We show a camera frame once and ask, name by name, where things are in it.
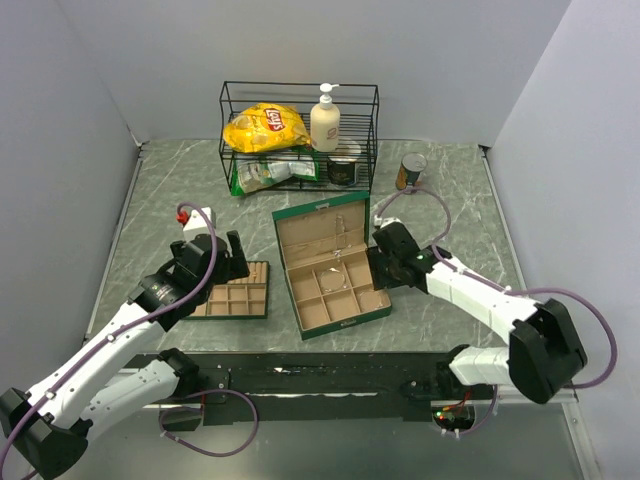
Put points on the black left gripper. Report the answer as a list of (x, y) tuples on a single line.
[(233, 267)]

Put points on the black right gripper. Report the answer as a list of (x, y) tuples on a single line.
[(380, 278)]

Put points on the green jewelry tray insert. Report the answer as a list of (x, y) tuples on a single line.
[(240, 299)]

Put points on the green jewelry box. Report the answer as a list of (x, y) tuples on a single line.
[(323, 251)]

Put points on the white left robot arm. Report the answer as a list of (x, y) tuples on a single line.
[(52, 423)]

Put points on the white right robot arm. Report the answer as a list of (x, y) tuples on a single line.
[(542, 351)]

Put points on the green snack bag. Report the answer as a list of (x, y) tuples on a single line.
[(253, 175)]

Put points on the yellow food can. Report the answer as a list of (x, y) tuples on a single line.
[(411, 168)]

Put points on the small green snack packet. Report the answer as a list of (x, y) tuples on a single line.
[(302, 164)]

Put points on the dark tin can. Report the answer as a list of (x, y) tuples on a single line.
[(342, 171)]

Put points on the yellow chips bag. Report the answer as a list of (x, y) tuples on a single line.
[(266, 127)]

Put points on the white bowl in rack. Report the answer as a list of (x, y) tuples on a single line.
[(347, 150)]

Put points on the cream lotion pump bottle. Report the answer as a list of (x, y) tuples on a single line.
[(325, 121)]

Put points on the black wire rack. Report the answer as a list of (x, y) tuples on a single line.
[(359, 110)]

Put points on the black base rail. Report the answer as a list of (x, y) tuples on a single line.
[(277, 386)]

